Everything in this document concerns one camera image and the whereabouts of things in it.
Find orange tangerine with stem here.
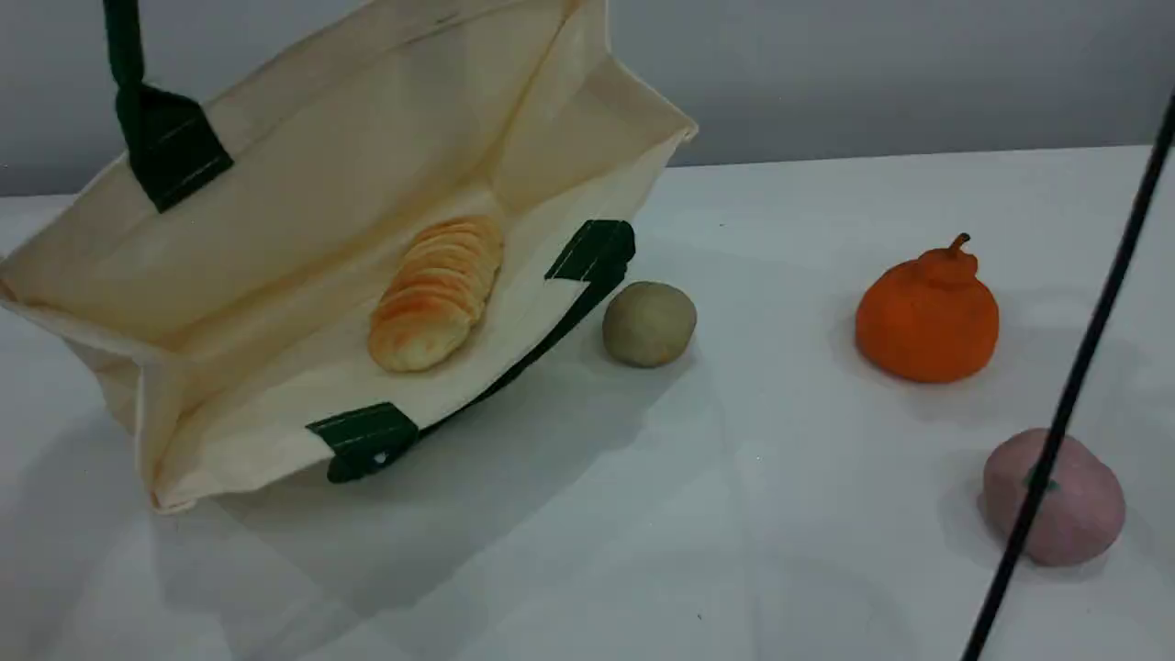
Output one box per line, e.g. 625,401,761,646
855,233,1001,385

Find pink peach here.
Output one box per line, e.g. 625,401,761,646
982,428,1127,567

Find white canvas bag green handles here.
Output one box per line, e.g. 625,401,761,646
0,0,699,513

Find beige round potato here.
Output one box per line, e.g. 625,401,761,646
602,281,698,369

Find thin black cable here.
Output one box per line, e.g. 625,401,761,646
959,87,1175,661

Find long ridged orange bread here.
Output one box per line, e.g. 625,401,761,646
367,215,505,374

